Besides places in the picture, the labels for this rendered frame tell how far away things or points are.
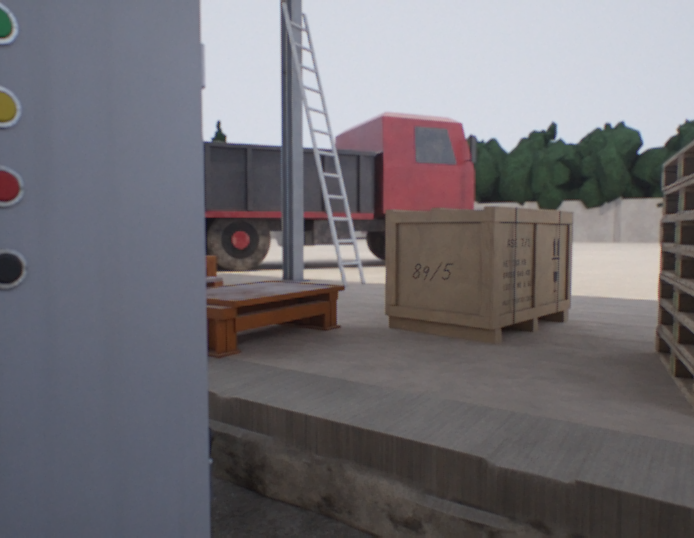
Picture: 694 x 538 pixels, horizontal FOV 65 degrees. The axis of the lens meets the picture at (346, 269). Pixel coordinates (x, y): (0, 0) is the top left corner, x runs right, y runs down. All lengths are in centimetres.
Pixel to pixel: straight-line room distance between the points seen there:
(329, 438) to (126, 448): 147
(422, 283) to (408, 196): 661
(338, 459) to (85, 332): 156
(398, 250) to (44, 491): 322
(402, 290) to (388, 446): 188
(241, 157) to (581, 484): 796
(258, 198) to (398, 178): 261
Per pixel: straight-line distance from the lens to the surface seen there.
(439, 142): 1051
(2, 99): 48
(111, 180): 51
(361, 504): 197
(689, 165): 275
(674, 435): 210
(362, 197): 955
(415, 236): 351
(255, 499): 222
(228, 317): 292
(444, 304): 342
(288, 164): 714
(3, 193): 47
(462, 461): 174
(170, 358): 56
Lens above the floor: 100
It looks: 4 degrees down
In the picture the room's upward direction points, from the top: straight up
